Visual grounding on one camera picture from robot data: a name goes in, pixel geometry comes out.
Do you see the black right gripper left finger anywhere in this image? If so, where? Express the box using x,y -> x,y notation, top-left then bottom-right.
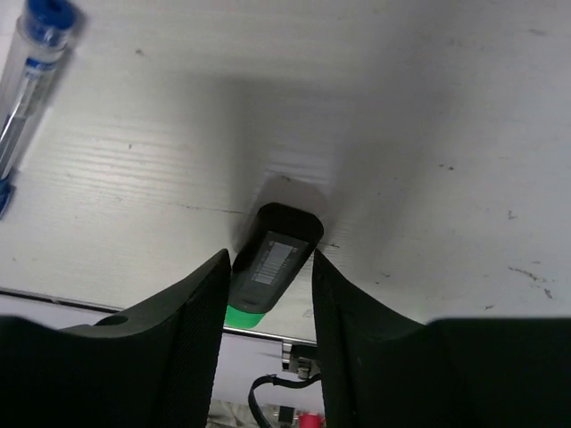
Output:
1,250 -> 230,427

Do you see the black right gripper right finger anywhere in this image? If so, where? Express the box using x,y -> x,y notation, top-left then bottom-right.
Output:
311,253 -> 570,427

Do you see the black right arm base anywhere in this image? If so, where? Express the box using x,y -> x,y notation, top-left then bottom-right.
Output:
209,333 -> 329,428

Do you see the blue ballpoint pen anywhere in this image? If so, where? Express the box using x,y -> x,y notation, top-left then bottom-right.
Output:
1,1 -> 78,210

